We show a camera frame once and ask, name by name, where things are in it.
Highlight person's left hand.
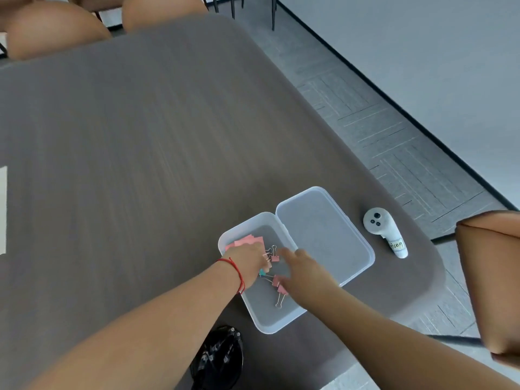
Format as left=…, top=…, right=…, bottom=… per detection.
left=222, top=241, right=271, bottom=293

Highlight person's right hand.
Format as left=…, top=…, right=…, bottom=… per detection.
left=277, top=247, right=340, bottom=311

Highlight person's right forearm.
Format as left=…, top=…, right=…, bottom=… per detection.
left=308, top=286, right=509, bottom=390

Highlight person's left forearm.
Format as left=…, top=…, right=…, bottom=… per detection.
left=24, top=260, right=245, bottom=390

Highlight pink sticky notes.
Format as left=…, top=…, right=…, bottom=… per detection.
left=225, top=235, right=265, bottom=252

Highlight large pink binder clip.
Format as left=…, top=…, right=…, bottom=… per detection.
left=266, top=274, right=290, bottom=308

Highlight clear plastic box with lid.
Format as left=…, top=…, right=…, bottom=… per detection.
left=218, top=186, right=376, bottom=335

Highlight white handheld controller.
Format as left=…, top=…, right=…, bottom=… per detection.
left=363, top=207, right=409, bottom=259

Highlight black handheld controller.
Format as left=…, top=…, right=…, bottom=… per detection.
left=190, top=325, right=244, bottom=390

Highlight black chair legs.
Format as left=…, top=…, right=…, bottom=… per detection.
left=206, top=0, right=278, bottom=31

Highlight white paper sheet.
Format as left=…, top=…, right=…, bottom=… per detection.
left=0, top=166, right=8, bottom=255

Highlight red string bracelet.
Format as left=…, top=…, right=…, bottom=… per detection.
left=216, top=258, right=246, bottom=295

